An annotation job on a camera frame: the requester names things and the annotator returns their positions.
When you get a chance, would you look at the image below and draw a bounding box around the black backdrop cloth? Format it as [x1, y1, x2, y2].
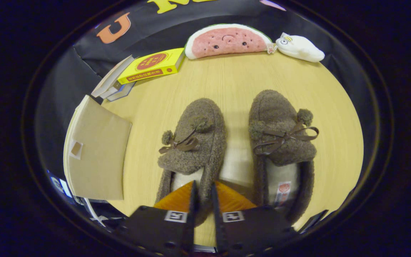
[34, 0, 375, 179]

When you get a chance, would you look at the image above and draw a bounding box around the blue book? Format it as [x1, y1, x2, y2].
[115, 82, 136, 101]

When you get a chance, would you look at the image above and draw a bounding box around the yellow book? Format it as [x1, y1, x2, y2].
[117, 47, 186, 85]

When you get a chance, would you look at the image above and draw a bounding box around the grey book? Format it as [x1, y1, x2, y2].
[100, 84, 126, 100]

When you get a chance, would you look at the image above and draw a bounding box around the watermelon slice plush toy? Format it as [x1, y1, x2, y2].
[184, 24, 274, 60]

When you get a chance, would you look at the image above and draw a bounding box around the brown fluffy shoe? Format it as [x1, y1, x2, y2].
[248, 89, 319, 225]
[154, 98, 227, 227]

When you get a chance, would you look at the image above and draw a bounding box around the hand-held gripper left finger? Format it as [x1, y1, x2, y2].
[116, 180, 200, 257]

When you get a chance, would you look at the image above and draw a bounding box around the beige fabric storage box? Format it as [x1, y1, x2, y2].
[63, 95, 133, 201]

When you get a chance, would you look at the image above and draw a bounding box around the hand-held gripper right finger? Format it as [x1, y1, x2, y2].
[211, 181, 299, 256]

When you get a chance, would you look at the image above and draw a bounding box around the white plush toy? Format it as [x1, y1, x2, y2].
[275, 32, 325, 63]

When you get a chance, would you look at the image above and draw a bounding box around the blue printed box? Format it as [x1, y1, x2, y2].
[48, 171, 73, 198]

